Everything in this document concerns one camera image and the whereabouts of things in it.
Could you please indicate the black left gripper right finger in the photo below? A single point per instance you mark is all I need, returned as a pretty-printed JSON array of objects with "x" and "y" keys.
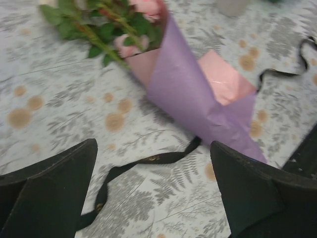
[{"x": 261, "y": 201}]

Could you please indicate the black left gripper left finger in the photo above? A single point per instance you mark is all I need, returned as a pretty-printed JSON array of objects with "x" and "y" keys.
[{"x": 45, "y": 199}]

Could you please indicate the pink wrapping paper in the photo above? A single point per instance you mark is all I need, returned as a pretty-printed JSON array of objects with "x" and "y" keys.
[{"x": 227, "y": 83}]

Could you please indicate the purple wrapping paper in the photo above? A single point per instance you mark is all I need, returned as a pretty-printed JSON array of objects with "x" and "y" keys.
[{"x": 176, "y": 83}]

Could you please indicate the pink rose flower bunch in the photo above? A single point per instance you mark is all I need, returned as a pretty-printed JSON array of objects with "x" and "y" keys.
[{"x": 118, "y": 29}]

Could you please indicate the floral patterned table mat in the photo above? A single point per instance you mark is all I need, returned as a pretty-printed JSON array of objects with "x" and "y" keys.
[{"x": 52, "y": 96}]

